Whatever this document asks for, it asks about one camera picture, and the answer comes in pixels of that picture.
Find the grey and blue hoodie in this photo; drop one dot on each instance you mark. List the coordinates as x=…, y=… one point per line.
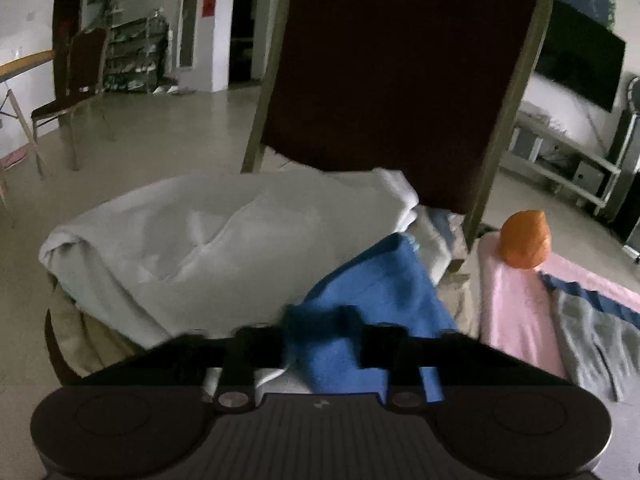
x=597, y=337

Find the white garment on chair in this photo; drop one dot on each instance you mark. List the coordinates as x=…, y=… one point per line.
x=214, y=253

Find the pink tablecloth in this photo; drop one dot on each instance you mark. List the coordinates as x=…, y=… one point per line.
x=515, y=316

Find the white TV stand shelf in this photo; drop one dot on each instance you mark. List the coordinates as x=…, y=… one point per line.
x=541, y=150

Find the shoe rack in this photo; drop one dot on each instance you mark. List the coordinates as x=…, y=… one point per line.
x=136, y=55

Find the beige jacket on chair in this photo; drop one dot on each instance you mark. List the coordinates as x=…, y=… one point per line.
x=79, y=345

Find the distant dark wooden chair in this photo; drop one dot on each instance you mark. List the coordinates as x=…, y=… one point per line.
x=84, y=66

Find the black wall television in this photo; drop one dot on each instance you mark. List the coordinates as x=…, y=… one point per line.
x=582, y=55

